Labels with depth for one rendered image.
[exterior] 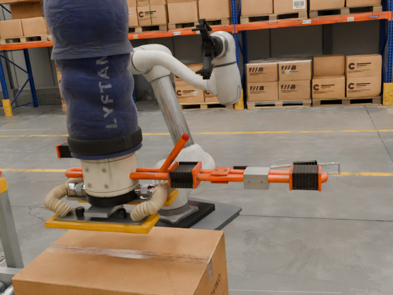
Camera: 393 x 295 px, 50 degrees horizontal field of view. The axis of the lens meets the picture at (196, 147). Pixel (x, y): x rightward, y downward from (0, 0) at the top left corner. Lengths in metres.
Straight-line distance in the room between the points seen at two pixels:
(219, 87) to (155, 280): 0.78
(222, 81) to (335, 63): 7.14
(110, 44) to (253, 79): 7.19
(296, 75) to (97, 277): 7.17
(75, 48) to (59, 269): 0.71
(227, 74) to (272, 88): 6.63
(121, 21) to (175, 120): 1.00
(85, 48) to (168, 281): 0.70
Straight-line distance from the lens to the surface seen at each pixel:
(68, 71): 1.24
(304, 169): 1.20
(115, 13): 1.22
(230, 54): 1.68
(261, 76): 8.29
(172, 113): 2.14
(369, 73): 8.35
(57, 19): 1.22
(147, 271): 1.37
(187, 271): 1.35
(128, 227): 1.25
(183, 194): 2.05
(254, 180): 1.20
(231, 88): 1.69
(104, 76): 1.22
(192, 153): 2.13
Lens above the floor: 1.66
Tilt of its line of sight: 16 degrees down
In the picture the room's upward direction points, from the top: 5 degrees counter-clockwise
